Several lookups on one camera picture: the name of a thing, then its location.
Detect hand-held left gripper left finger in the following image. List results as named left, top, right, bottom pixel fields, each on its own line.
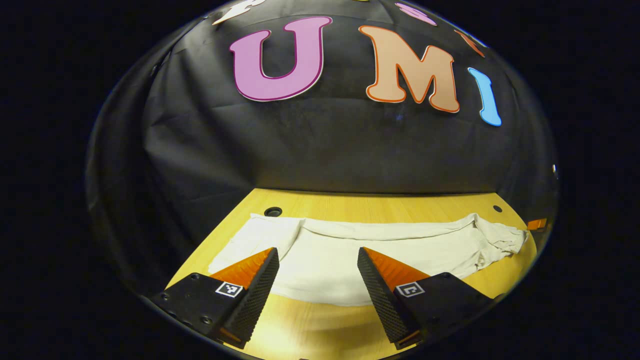
left=147, top=247, right=280, bottom=350

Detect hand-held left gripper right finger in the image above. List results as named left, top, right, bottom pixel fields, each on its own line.
left=356, top=246, right=493, bottom=351

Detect cream white jeans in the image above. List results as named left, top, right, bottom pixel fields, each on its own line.
left=207, top=213, right=529, bottom=307

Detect black backdrop cloth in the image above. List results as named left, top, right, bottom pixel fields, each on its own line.
left=85, top=0, right=560, bottom=301

